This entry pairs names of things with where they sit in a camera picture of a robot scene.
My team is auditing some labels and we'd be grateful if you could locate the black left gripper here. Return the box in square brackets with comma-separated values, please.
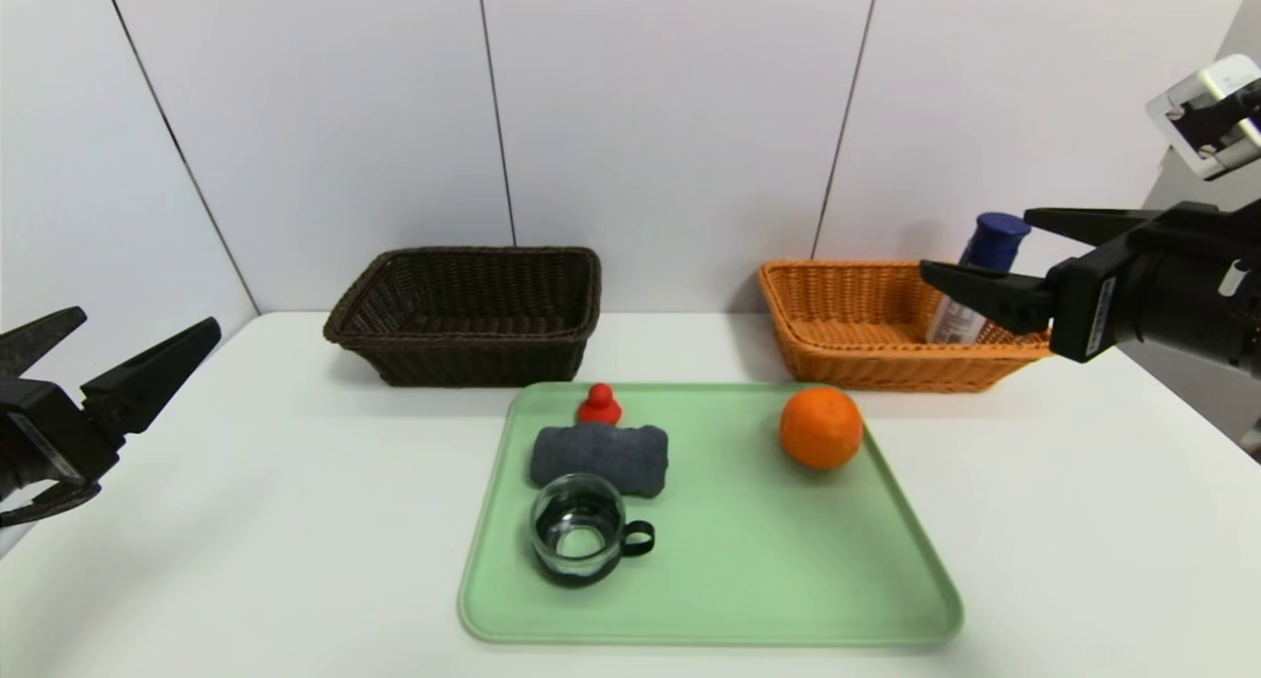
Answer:
[0, 305, 223, 502]

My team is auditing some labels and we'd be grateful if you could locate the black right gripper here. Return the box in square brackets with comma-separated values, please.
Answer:
[918, 201, 1261, 380]

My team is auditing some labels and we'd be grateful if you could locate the blue and white bottle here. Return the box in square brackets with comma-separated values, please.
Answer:
[926, 212, 1031, 346]

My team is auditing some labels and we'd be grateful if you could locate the orange fruit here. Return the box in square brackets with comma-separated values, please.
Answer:
[779, 386, 865, 471]

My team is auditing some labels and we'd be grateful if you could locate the glass cup with black holder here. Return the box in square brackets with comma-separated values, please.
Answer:
[529, 474, 656, 589]

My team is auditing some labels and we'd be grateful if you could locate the orange wicker basket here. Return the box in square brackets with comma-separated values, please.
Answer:
[756, 259, 1064, 393]

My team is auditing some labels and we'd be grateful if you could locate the dark brown wicker basket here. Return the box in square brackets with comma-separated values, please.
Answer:
[322, 245, 602, 388]

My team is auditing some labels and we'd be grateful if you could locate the light green plastic tray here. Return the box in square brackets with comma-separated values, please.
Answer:
[457, 381, 964, 647]

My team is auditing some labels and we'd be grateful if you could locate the red rubber duck toy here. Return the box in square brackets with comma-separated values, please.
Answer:
[576, 383, 623, 426]

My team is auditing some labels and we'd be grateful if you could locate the grey rolled towel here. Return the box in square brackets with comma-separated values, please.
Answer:
[529, 423, 670, 500]

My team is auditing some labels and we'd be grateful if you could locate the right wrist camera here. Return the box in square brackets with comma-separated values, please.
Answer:
[1146, 54, 1261, 181]

